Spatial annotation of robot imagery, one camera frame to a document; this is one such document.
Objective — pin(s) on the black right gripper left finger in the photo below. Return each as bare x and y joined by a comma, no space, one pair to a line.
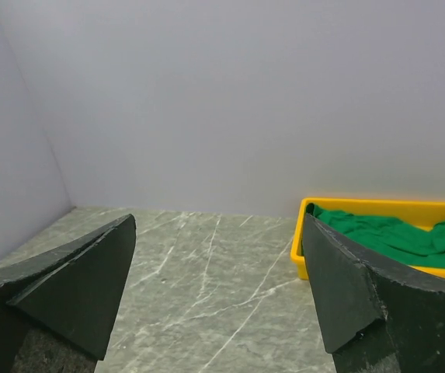
58,308

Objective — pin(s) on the green t shirt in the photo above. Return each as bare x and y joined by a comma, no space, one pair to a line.
389,236

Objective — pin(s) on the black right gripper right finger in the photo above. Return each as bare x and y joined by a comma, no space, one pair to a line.
375,314

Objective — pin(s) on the yellow plastic tray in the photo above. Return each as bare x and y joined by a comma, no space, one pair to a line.
422,214

